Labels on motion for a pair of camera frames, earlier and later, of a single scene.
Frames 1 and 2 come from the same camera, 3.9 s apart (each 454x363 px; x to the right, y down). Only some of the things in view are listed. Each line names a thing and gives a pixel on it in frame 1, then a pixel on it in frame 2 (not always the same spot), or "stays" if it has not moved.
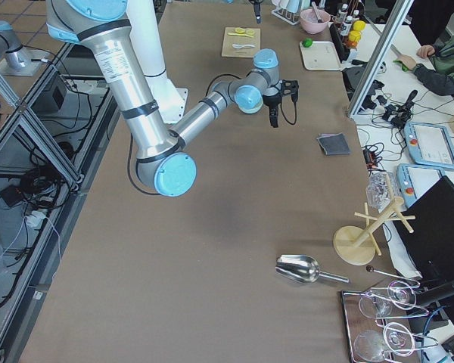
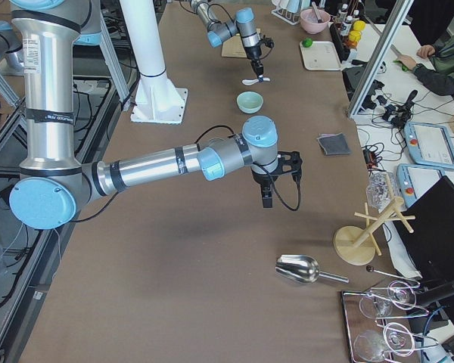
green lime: [307, 42] stays
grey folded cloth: [334, 144] stays
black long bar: [337, 41] stays
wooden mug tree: [358, 247] stays
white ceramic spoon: [237, 46] -> [250, 82]
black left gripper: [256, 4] -> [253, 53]
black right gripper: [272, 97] -> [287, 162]
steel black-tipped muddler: [316, 12] stays
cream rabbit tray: [321, 56] stays
